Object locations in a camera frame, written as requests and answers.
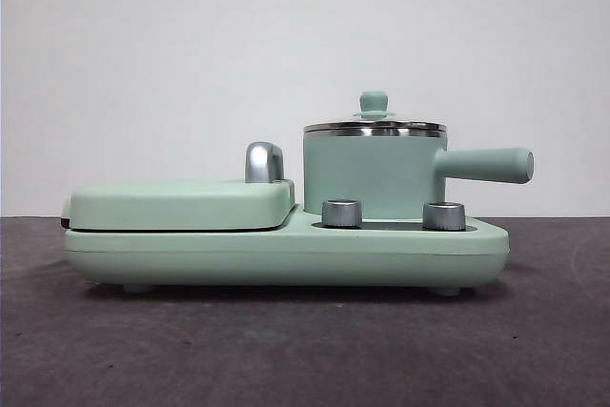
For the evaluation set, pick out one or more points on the glass pot lid green knob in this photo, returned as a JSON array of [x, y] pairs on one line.
[[374, 103]]

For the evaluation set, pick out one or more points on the silver control knob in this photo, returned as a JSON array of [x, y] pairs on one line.
[[341, 213], [443, 216]]

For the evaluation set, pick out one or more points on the green griddle cover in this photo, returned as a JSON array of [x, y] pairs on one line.
[[181, 204]]

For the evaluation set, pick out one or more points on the green breakfast machine base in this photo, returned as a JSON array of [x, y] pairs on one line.
[[190, 254]]

